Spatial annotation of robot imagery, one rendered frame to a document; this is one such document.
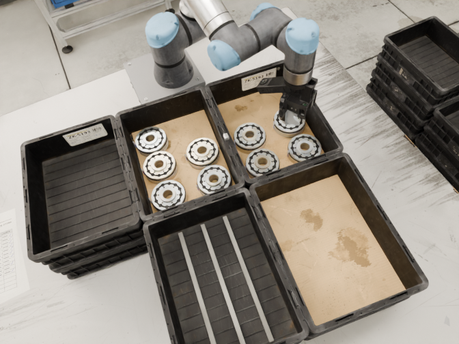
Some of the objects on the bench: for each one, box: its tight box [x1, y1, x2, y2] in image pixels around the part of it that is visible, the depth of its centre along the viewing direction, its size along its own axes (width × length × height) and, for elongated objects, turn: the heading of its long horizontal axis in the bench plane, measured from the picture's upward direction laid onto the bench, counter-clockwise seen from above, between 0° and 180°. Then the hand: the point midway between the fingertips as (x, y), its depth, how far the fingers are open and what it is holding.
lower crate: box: [51, 238, 148, 280], centre depth 118 cm, size 40×30×12 cm
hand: (285, 120), depth 112 cm, fingers closed
